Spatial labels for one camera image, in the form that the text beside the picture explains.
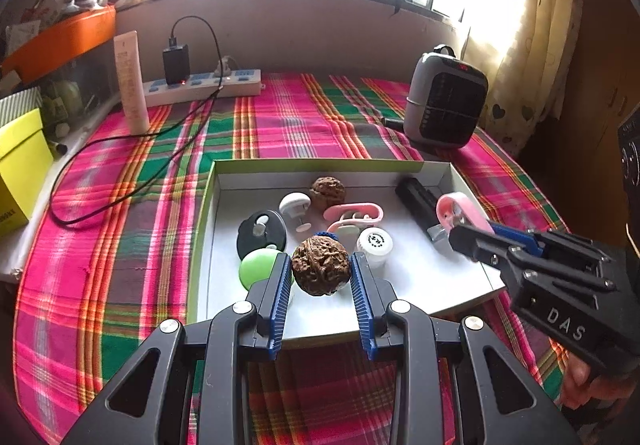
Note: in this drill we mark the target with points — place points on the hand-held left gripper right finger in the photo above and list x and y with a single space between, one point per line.
361 310

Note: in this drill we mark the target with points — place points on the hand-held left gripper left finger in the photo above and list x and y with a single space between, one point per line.
281 305

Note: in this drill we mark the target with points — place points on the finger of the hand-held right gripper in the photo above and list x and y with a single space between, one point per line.
475 240
515 237

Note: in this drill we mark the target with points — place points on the green round disc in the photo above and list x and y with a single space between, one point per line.
257 267

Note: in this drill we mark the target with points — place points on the brown walnut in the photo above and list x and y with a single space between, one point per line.
326 192
320 265

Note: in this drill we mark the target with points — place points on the white and green cardboard box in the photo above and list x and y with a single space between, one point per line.
425 270

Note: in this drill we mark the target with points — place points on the white round container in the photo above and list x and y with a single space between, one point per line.
375 245

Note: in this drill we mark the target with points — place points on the black oval disc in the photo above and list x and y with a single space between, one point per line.
262 232

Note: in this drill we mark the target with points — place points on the pink clip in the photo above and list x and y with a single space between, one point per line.
352 212

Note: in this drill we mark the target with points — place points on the white mushroom knob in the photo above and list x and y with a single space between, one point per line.
295 205

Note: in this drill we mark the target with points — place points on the person's right hand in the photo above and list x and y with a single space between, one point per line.
577 370

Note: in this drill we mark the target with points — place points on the grey portable heater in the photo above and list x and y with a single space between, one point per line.
445 105

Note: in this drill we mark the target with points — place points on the cream heart print curtain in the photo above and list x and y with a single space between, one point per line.
530 50

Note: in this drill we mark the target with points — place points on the pink green plaid blanket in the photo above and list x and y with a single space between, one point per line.
280 115

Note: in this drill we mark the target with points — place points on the white power strip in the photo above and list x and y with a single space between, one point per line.
200 86

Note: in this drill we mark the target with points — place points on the white power plug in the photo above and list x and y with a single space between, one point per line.
227 65

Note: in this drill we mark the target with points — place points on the black charger adapter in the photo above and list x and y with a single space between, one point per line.
176 62

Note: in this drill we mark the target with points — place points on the cream cosmetic tube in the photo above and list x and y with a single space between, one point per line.
131 85

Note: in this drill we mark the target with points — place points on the yellow cardboard box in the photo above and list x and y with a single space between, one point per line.
17 170

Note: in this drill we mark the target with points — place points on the clear storage container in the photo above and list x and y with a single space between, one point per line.
75 85

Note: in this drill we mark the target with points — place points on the green striped box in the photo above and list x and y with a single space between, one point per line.
20 105

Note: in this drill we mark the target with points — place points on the orange plastic bin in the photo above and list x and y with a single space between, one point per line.
60 42

